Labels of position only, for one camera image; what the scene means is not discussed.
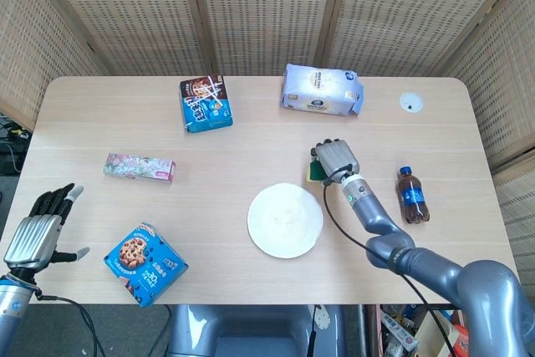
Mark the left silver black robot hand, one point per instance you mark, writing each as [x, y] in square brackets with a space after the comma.
[35, 240]

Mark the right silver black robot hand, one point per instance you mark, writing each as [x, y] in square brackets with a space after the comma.
[338, 158]

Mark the green yellow sponge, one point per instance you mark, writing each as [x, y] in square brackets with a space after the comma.
[314, 171]

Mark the white round plate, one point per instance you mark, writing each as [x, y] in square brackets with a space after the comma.
[285, 221]

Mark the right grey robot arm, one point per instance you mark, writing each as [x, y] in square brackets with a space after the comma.
[434, 269]

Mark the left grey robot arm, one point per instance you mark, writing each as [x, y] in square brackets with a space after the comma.
[12, 311]

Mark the pale blue tissue pack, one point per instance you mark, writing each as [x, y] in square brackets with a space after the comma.
[319, 89]

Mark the small cola bottle blue label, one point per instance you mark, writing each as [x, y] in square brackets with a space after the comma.
[412, 198]

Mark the blue chocolate chip cookie box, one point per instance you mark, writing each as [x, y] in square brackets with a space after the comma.
[144, 263]

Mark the pink floral narrow box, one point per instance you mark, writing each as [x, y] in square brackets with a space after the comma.
[138, 167]

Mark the blue chocolate stick biscuit box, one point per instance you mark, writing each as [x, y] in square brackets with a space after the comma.
[206, 106]

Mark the white perforated disc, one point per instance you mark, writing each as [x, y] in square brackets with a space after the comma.
[322, 319]

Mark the woven bamboo folding screen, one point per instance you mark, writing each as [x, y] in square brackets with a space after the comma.
[259, 10]

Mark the white printed packet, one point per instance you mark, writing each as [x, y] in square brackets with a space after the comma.
[397, 329]

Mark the grey robot torso base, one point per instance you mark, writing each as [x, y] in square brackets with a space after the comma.
[251, 332]

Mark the orange round packet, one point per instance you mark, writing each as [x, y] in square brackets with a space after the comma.
[462, 342]

